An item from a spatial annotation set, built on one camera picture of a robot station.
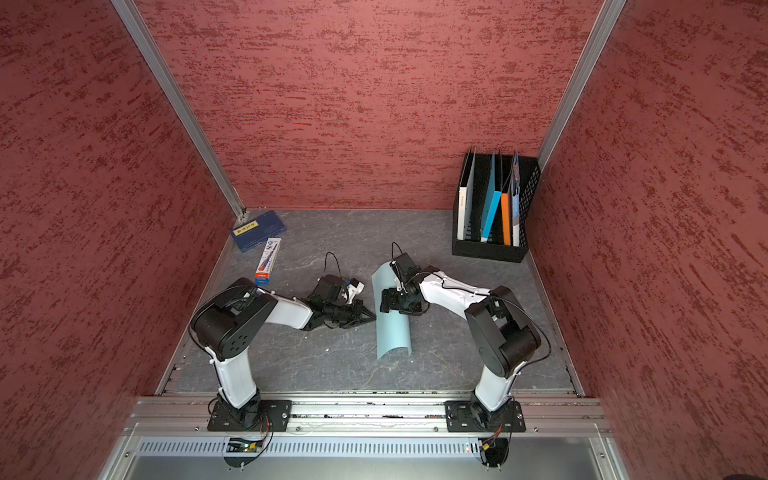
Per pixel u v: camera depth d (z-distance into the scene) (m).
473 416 0.66
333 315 0.81
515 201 0.85
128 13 0.71
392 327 0.82
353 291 0.90
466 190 0.87
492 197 0.86
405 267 0.75
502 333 0.48
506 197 0.87
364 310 0.89
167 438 0.71
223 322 0.51
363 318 0.90
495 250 1.07
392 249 1.10
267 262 1.03
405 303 0.79
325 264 1.06
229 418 0.68
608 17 0.71
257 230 1.14
